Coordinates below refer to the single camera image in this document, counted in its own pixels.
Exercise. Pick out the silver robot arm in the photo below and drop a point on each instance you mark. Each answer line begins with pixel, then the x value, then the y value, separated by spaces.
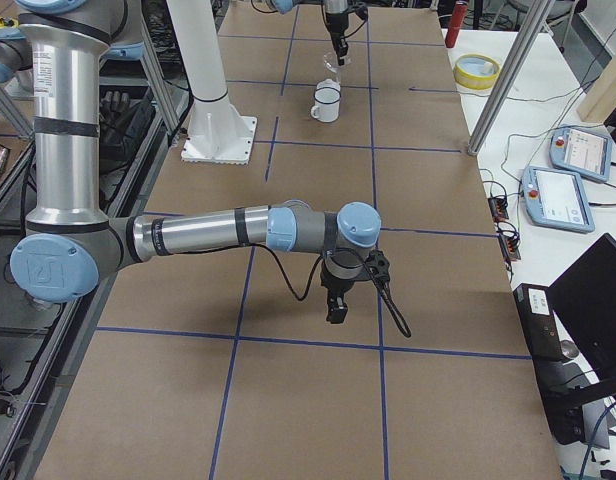
pixel 283 7
pixel 70 245

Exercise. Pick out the white camera stand pillar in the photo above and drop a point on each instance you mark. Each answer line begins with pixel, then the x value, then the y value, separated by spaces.
pixel 216 132

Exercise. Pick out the brown paper table cover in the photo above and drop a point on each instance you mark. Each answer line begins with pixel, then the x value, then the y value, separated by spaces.
pixel 205 367

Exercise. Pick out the black computer box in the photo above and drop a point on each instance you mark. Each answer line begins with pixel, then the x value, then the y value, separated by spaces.
pixel 572 404

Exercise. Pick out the orange connector board near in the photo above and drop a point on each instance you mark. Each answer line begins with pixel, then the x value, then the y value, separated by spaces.
pixel 508 248

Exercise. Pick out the red cylinder bottle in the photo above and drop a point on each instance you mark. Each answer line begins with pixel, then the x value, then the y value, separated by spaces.
pixel 455 24

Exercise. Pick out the orange connector board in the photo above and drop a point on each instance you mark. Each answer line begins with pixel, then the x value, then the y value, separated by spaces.
pixel 498 208
pixel 508 248

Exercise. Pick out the wooden plank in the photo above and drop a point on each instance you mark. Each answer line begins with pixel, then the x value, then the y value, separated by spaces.
pixel 600 101

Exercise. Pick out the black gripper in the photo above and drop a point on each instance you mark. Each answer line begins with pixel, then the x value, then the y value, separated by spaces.
pixel 334 288
pixel 336 23

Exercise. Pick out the teach pendant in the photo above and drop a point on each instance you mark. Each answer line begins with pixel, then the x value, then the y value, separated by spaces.
pixel 556 199
pixel 583 151

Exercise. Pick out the orange connector board far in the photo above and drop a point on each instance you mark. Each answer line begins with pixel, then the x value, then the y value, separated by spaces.
pixel 498 208

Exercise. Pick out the aluminium frame post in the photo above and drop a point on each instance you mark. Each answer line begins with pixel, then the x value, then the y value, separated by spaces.
pixel 515 59

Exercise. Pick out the far teach pendant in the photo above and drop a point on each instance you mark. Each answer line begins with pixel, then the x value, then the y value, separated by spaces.
pixel 583 151

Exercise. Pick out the near teach pendant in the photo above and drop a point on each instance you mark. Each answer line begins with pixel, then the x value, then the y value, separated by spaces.
pixel 556 199

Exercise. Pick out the black monitor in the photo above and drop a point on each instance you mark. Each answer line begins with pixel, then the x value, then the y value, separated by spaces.
pixel 584 299

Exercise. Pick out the white blue-rimmed enamel cup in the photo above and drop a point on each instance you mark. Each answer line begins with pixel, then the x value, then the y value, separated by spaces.
pixel 327 96

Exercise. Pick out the yellow tape roll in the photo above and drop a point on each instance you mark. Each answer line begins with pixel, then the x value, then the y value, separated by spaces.
pixel 476 71

